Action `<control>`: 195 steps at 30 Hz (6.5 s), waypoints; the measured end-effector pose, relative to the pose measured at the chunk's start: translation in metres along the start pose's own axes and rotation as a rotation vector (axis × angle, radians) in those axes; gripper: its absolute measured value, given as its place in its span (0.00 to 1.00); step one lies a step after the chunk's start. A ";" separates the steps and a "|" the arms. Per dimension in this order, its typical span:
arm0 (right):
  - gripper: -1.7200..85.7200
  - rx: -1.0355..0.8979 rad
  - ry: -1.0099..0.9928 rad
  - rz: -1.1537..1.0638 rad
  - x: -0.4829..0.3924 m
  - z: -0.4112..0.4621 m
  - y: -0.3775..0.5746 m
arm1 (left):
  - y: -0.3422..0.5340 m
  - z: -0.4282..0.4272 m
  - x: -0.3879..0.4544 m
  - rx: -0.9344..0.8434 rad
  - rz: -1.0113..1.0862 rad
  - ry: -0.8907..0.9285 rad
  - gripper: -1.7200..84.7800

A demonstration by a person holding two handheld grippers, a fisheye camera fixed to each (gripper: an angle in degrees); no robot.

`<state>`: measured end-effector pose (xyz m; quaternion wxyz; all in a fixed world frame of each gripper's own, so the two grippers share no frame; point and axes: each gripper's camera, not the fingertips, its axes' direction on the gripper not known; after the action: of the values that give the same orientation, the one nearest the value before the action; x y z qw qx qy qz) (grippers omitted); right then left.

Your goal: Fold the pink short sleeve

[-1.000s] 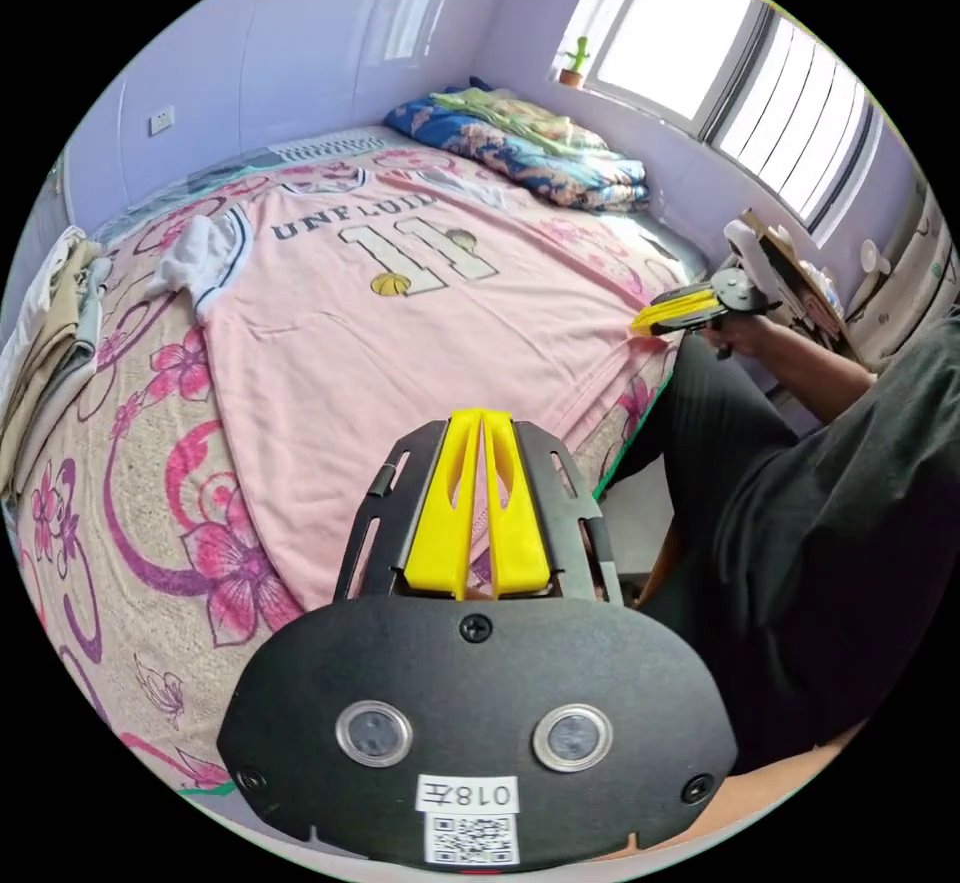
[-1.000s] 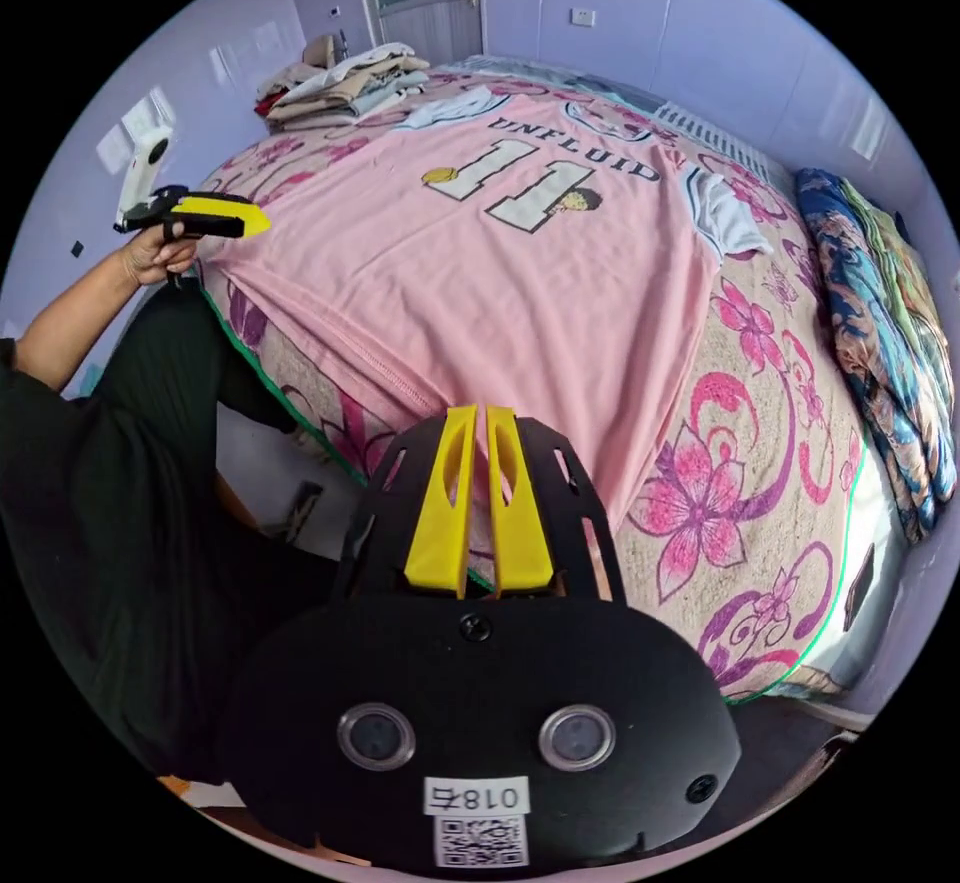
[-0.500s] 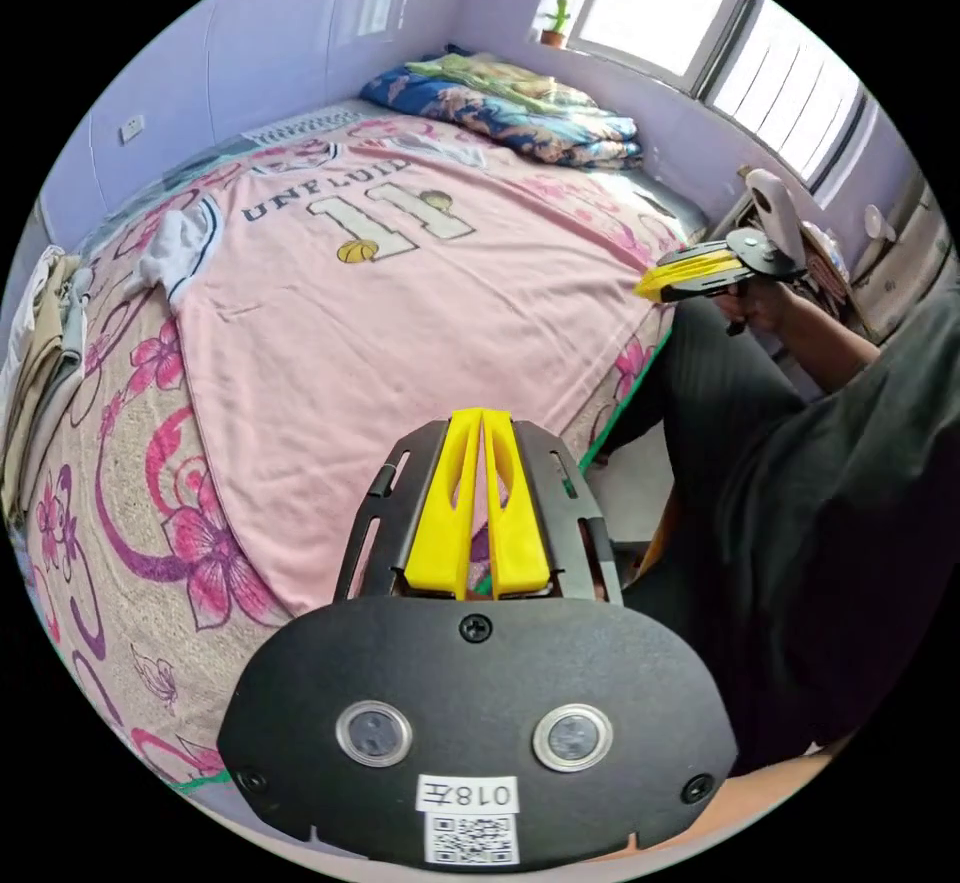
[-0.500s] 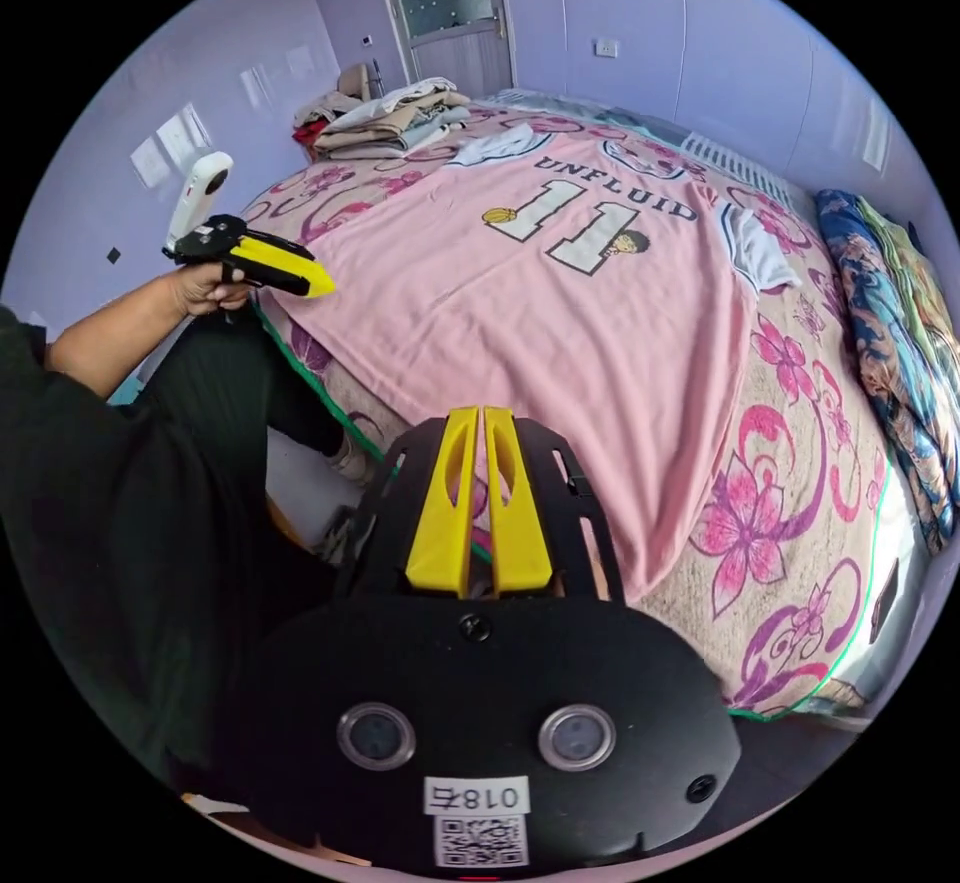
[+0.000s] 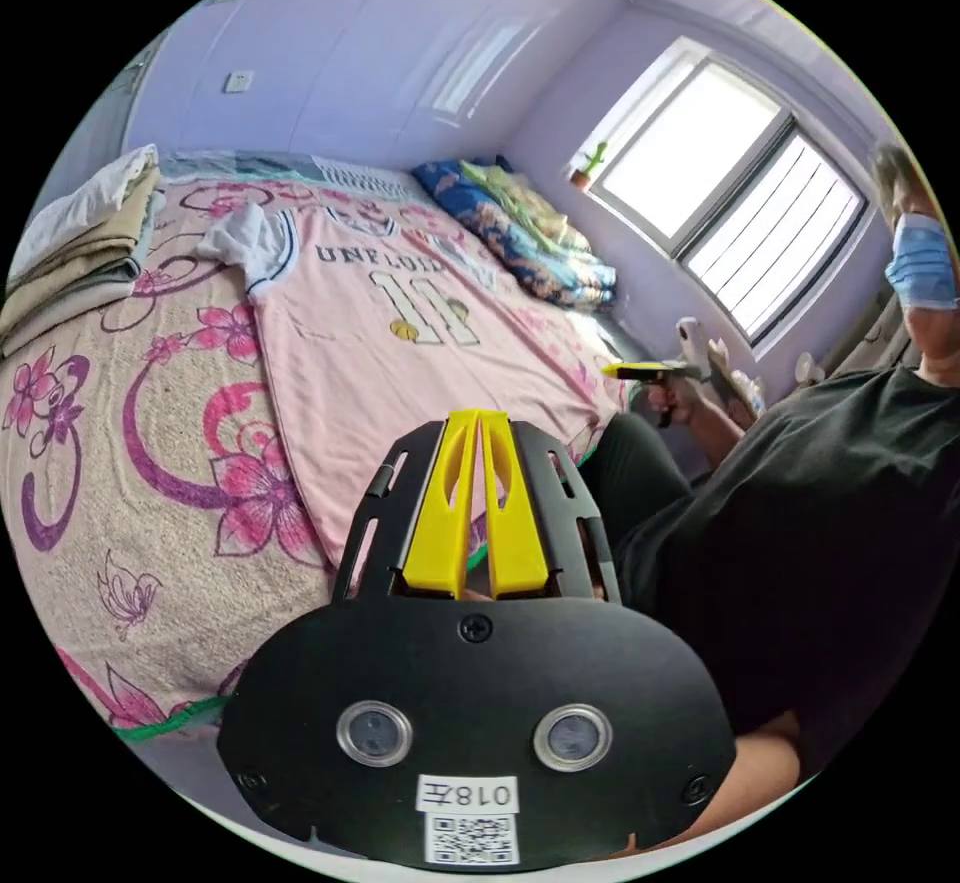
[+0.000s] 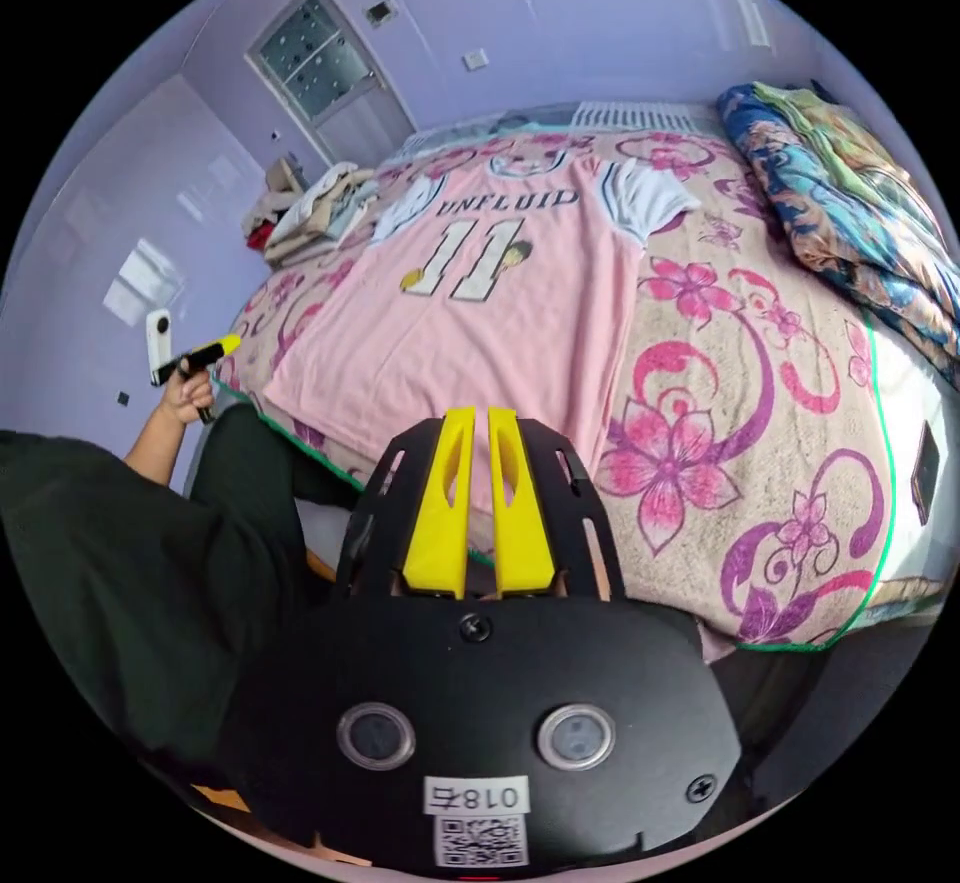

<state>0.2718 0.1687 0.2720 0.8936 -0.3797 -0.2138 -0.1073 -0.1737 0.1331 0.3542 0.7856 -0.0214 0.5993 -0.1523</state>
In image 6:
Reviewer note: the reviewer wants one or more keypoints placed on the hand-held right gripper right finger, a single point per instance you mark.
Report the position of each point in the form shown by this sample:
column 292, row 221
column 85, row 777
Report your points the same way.
column 521, row 523

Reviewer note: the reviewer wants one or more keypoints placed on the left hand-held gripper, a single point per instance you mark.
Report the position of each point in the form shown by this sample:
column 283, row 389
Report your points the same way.
column 193, row 364

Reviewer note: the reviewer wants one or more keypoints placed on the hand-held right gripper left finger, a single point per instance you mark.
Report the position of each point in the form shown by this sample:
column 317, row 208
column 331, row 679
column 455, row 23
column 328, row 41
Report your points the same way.
column 435, row 523

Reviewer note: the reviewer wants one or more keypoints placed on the person's left forearm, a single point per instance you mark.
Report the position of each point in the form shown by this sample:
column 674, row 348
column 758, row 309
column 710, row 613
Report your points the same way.
column 154, row 448

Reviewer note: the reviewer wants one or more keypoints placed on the pink short sleeve shirt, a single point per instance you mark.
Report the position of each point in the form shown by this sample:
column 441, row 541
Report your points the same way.
column 487, row 350

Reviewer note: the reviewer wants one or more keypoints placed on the person's left hand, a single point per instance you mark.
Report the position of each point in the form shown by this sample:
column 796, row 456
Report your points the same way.
column 189, row 395

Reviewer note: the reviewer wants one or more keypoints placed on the pile of clothes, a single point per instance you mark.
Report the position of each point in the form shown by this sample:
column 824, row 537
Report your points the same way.
column 311, row 212

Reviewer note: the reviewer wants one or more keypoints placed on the person's body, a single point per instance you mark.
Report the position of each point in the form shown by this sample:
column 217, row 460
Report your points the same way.
column 127, row 568

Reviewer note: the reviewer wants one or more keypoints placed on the bed with floral sheet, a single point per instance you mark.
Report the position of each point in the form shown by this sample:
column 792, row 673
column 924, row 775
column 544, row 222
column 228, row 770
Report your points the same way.
column 750, row 388

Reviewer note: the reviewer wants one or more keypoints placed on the black phone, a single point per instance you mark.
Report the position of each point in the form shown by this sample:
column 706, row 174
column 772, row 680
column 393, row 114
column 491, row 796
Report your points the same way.
column 927, row 470

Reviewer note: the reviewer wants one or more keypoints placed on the colourful rolled quilt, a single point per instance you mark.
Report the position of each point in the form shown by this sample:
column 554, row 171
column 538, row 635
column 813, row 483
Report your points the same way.
column 847, row 223

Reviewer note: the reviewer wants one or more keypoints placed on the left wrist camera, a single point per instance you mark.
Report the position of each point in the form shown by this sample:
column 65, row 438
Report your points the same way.
column 159, row 341

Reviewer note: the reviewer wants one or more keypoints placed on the dark wall socket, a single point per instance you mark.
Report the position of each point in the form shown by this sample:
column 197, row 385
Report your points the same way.
column 379, row 11

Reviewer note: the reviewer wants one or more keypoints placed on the white wall switch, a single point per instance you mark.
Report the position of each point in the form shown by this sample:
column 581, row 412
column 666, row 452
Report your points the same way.
column 476, row 59

